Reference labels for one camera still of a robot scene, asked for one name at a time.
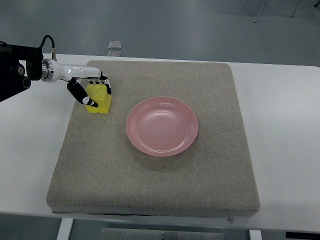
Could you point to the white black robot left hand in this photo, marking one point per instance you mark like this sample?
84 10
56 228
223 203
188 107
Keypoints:
77 80

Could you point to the yellow foam block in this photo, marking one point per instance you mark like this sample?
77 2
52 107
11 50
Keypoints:
99 94

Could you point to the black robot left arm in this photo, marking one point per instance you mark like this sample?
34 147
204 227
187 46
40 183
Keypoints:
20 65

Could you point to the pink plate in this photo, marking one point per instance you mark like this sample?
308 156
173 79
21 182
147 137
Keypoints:
162 126

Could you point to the clear floor socket cover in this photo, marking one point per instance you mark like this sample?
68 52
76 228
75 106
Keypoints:
115 45

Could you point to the beige square cushion mat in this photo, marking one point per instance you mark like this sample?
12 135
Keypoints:
99 171

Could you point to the white table leg left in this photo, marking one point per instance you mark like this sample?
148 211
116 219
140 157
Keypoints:
65 229

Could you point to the white table leg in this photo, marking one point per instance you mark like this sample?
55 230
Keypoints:
65 229
255 234

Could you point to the white table leg right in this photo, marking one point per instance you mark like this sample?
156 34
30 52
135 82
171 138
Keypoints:
255 234

